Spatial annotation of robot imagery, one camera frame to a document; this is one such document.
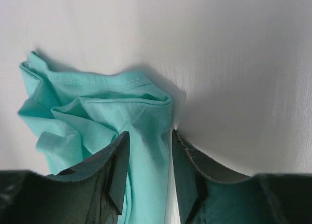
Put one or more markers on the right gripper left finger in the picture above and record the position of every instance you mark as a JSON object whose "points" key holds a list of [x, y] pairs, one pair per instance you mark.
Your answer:
{"points": [[90, 192]]}

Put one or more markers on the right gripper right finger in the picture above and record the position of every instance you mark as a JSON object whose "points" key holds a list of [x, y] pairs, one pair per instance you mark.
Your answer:
{"points": [[211, 193]]}

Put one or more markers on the teal t shirt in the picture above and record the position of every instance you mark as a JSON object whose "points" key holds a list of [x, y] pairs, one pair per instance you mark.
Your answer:
{"points": [[74, 115]]}

